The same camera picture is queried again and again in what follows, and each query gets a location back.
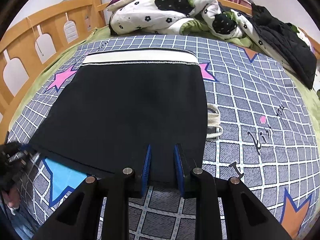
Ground black quilted jacket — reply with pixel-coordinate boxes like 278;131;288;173
218;2;318;91

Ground person's left hand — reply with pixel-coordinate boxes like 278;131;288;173
2;185;21;210

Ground blue grid bed sheet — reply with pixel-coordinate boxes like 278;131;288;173
9;35;319;239

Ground black pants with white stripe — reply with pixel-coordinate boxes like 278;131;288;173
29;48;208;185

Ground wooden bed frame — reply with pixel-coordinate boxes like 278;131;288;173
0;0;320;145

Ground green fleece blanket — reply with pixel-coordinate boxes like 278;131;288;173
1;26;319;139

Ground white floral strawberry quilt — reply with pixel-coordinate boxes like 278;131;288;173
109;0;316;73

